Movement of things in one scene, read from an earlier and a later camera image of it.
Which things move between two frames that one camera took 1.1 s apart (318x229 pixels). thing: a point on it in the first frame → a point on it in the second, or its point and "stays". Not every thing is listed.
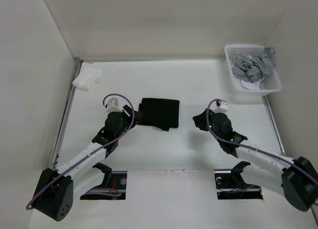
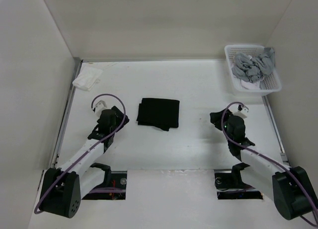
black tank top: [163, 114] stays
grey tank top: [254, 69] stays
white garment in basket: [250, 86] stays
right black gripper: [200, 120] → [214, 116]
